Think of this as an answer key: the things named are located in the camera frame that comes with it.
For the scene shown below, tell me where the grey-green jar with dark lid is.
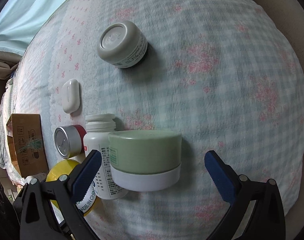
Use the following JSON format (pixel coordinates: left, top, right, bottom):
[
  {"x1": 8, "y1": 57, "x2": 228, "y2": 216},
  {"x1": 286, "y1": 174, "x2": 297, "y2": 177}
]
[{"x1": 97, "y1": 20, "x2": 148, "y2": 69}]

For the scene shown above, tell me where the white pill bottle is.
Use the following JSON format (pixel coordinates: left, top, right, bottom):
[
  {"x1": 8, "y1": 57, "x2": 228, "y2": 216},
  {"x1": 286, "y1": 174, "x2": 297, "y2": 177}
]
[{"x1": 83, "y1": 114, "x2": 129, "y2": 200}]

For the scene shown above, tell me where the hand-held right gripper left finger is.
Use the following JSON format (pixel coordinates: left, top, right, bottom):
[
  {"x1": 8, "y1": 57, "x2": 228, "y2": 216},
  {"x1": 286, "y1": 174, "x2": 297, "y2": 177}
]
[{"x1": 20, "y1": 149, "x2": 102, "y2": 240}]

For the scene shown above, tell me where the floral checked blanket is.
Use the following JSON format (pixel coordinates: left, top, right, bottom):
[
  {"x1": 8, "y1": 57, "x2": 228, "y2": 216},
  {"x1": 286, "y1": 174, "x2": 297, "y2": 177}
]
[{"x1": 0, "y1": 0, "x2": 304, "y2": 240}]

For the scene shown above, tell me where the cardboard box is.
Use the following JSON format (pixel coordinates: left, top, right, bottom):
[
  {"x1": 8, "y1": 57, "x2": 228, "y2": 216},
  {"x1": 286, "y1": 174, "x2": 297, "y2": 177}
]
[{"x1": 6, "y1": 113, "x2": 48, "y2": 178}]

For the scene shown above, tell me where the white oval plastic case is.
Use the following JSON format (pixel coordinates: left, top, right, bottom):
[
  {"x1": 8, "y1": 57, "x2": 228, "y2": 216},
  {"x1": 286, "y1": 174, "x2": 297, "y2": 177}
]
[{"x1": 61, "y1": 78, "x2": 81, "y2": 113}]

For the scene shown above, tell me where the yellow round container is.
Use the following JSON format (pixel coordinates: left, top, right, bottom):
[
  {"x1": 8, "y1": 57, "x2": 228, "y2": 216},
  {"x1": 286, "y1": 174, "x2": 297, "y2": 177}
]
[{"x1": 46, "y1": 159, "x2": 101, "y2": 217}]

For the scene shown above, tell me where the silver and red round tin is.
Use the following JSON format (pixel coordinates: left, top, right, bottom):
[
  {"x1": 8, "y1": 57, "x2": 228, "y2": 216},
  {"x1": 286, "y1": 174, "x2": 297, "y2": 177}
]
[{"x1": 54, "y1": 124, "x2": 87, "y2": 159}]

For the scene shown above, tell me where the green jar with white lid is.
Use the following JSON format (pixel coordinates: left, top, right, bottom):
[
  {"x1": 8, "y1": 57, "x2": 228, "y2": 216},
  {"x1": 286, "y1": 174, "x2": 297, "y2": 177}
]
[{"x1": 108, "y1": 129, "x2": 182, "y2": 192}]

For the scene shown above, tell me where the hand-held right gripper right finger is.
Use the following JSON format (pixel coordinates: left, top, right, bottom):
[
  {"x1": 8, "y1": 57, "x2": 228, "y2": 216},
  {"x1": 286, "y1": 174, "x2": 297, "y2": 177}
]
[{"x1": 204, "y1": 150, "x2": 286, "y2": 240}]

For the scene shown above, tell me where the light blue curtain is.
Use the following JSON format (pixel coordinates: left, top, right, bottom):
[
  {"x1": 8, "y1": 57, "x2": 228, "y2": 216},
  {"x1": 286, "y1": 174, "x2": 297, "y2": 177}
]
[{"x1": 0, "y1": 0, "x2": 92, "y2": 59}]

